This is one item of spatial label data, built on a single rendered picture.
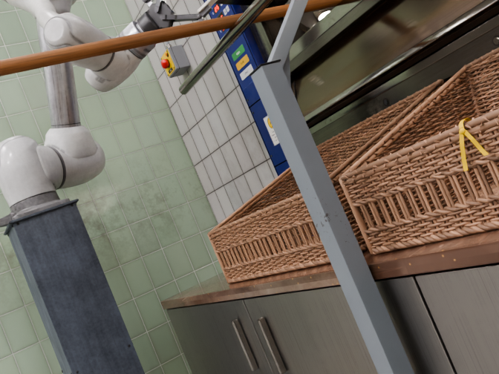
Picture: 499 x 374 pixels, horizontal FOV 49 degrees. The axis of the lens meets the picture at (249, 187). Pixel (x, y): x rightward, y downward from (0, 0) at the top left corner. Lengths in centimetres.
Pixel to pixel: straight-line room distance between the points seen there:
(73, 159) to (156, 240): 66
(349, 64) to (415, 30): 26
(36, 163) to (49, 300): 44
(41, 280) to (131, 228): 74
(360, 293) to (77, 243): 114
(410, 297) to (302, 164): 27
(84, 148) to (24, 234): 39
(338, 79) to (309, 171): 80
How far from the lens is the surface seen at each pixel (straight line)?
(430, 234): 91
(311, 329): 119
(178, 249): 251
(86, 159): 203
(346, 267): 91
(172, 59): 238
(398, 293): 94
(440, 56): 143
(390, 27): 153
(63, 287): 183
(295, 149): 91
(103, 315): 185
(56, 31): 144
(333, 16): 166
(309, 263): 119
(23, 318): 235
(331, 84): 170
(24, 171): 190
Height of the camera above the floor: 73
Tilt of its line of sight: 3 degrees up
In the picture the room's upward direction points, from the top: 23 degrees counter-clockwise
